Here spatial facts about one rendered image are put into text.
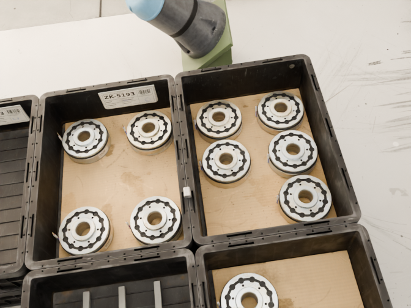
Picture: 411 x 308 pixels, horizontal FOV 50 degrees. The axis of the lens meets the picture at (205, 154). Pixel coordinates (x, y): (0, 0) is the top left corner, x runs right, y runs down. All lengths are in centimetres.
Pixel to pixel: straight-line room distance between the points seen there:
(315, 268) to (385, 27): 81
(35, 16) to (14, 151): 174
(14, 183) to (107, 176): 21
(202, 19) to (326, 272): 67
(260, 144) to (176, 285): 35
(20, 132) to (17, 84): 32
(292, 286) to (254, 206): 17
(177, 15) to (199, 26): 7
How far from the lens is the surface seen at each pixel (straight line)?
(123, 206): 95
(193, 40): 115
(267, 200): 92
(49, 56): 146
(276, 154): 93
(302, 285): 87
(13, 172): 108
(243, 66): 99
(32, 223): 90
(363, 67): 132
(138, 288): 89
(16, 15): 284
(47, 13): 277
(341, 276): 88
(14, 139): 113
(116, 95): 101
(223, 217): 91
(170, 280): 88
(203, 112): 100
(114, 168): 100
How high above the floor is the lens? 167
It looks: 59 degrees down
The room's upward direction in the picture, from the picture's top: 9 degrees counter-clockwise
